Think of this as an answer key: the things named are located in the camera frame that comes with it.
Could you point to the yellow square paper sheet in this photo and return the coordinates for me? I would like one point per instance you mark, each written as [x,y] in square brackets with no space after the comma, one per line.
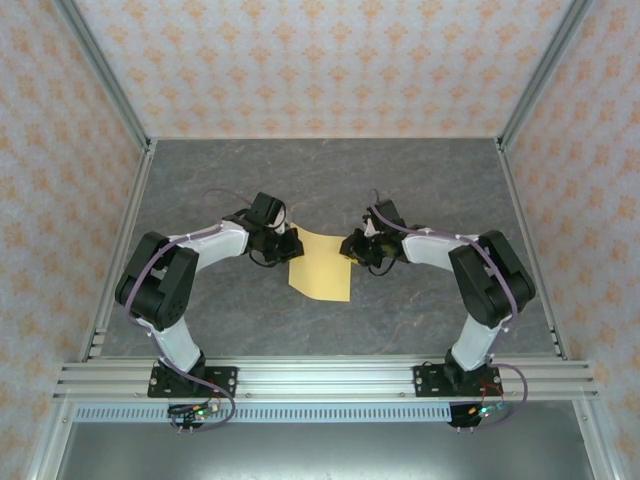
[322,270]

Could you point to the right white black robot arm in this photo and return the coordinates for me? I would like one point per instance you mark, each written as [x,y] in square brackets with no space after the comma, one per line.
[475,345]

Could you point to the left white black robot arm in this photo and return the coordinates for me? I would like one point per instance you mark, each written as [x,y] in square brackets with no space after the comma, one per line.
[175,340]

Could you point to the grey sheet metal panel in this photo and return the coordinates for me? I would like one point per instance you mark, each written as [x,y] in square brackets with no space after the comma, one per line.
[325,452]

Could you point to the wide aluminium base rail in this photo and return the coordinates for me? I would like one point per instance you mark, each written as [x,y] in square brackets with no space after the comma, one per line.
[325,380]

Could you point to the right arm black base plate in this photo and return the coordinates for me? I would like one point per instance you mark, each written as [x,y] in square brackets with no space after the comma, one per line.
[427,382]

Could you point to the aluminium table side rail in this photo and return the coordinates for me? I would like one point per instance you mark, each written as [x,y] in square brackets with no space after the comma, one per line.
[532,250]
[117,250]

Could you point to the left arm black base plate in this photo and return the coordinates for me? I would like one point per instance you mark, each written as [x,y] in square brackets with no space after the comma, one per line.
[227,382]

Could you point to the aluminium frame post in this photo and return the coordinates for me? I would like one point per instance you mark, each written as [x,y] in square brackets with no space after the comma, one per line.
[542,80]
[107,80]

